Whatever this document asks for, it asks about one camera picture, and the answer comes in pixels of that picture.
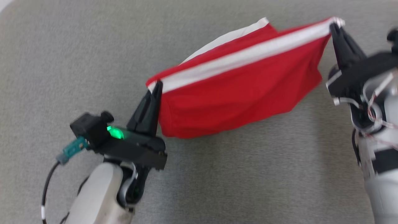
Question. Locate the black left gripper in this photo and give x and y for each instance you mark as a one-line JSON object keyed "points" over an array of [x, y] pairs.
{"points": [[140, 149]]}

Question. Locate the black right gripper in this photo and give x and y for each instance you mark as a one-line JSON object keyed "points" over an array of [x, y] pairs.
{"points": [[357, 77]]}

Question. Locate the red shorts with white stripe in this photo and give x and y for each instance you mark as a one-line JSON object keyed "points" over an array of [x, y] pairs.
{"points": [[236, 93]]}

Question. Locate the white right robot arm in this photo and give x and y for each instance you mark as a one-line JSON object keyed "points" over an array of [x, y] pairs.
{"points": [[384, 196]]}

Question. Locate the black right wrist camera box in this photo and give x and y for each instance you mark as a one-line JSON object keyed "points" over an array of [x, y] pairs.
{"points": [[393, 39]]}

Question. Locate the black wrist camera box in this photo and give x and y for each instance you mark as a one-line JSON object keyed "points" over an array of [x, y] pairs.
{"points": [[393, 39], [90, 129]]}

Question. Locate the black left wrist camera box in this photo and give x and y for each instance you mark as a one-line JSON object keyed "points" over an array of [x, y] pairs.
{"points": [[90, 129]]}

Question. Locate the teal left camera connector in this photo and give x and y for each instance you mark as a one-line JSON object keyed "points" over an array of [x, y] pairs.
{"points": [[72, 150]]}

